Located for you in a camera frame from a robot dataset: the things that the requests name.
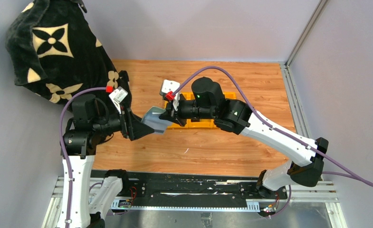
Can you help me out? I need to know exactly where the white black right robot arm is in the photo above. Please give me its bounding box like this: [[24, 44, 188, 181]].
[[159, 77, 328, 194]]

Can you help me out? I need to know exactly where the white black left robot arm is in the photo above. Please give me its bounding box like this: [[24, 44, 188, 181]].
[[56, 94, 154, 228]]

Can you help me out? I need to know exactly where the yellow left plastic bin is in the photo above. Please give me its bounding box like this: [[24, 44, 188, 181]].
[[167, 92, 192, 130]]

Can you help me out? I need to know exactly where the yellow middle plastic bin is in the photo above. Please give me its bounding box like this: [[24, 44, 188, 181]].
[[185, 92, 214, 129]]

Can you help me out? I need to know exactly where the black cream floral blanket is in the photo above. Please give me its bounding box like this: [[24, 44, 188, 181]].
[[5, 0, 126, 123]]

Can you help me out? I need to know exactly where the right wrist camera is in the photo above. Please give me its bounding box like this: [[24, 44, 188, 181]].
[[160, 79, 181, 102]]

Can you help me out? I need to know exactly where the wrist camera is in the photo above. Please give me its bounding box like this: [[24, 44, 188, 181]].
[[109, 87, 128, 114], [160, 79, 181, 102]]

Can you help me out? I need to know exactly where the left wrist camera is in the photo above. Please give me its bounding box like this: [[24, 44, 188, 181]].
[[109, 87, 128, 114]]

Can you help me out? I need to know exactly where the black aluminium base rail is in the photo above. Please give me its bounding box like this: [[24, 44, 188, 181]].
[[52, 169, 340, 218]]

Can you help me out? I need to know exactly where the aluminium corner frame post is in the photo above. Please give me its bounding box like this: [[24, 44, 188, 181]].
[[279, 0, 329, 137]]

